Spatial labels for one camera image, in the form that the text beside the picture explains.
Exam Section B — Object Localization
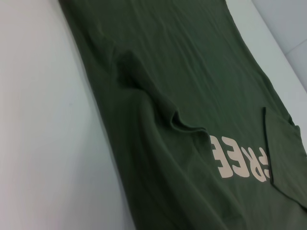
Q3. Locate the dark green FREE t-shirt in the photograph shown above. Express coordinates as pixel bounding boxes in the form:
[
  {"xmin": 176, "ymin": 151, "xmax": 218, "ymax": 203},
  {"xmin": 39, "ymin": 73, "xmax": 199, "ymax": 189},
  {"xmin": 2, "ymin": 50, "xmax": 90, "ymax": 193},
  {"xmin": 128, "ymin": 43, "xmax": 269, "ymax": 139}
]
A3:
[{"xmin": 57, "ymin": 0, "xmax": 307, "ymax": 230}]

